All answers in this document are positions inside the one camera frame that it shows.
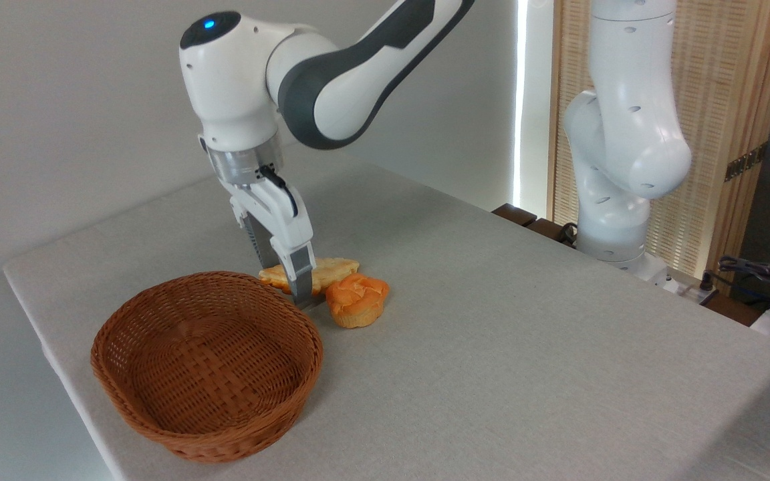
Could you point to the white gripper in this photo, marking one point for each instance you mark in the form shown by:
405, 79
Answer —
278, 220

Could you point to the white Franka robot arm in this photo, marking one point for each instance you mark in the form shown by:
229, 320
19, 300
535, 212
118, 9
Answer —
238, 87

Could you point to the flat pale braided bread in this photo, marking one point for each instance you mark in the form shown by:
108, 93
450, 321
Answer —
335, 270

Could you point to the round orange bread bun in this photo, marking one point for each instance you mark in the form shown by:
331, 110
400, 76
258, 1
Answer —
358, 300

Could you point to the brown woven wicker basket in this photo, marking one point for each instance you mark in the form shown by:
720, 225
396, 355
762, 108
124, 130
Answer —
211, 374

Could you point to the grey tablecloth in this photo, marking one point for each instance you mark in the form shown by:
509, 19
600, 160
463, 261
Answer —
525, 361

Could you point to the dark metal screen hinge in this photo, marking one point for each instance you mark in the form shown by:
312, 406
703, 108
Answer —
744, 162

